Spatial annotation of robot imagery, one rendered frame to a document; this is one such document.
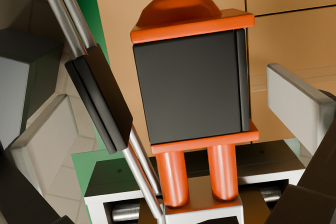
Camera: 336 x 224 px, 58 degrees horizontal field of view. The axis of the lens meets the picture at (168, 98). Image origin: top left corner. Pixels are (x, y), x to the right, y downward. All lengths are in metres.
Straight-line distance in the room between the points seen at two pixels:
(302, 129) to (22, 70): 0.64
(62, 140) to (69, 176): 1.58
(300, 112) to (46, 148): 0.13
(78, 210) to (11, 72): 1.26
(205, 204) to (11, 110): 0.60
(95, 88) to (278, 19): 0.77
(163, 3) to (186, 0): 0.01
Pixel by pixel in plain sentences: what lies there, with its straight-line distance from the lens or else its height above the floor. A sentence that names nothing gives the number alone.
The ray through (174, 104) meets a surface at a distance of 0.19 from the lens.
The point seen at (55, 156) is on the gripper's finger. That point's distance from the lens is 0.18.
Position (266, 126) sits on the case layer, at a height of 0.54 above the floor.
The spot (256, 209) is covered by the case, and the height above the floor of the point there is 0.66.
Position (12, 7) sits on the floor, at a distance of 1.54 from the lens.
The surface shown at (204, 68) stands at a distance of 0.19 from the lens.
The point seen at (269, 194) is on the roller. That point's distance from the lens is 1.15.
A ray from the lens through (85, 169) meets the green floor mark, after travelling 1.72.
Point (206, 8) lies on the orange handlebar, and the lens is 0.20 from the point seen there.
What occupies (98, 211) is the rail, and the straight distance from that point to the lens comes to 1.08.
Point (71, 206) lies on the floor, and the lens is 1.88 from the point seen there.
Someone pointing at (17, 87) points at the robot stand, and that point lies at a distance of 0.75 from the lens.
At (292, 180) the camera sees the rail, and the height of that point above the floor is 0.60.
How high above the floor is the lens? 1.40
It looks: 70 degrees down
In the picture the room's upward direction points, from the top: 175 degrees clockwise
